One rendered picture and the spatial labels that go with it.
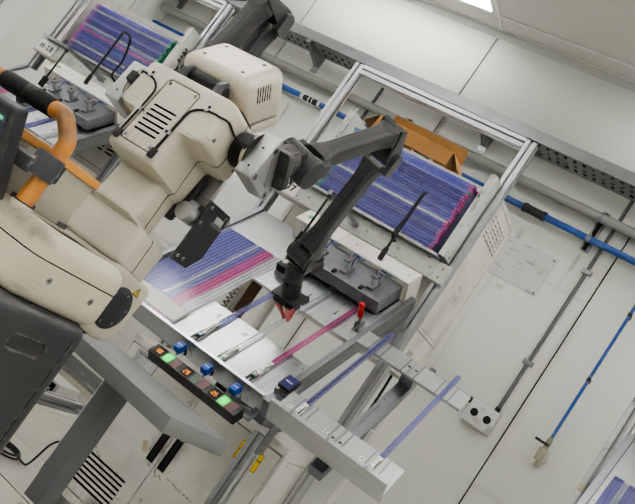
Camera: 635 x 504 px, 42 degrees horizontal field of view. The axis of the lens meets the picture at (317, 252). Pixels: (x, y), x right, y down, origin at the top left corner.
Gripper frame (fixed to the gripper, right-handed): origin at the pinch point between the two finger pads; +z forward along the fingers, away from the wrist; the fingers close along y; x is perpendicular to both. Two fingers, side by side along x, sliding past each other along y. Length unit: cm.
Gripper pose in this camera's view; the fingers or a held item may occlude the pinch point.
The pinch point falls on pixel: (286, 317)
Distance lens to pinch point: 249.2
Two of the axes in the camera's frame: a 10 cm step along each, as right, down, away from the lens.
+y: -7.6, -4.6, 4.6
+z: -1.6, 8.1, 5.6
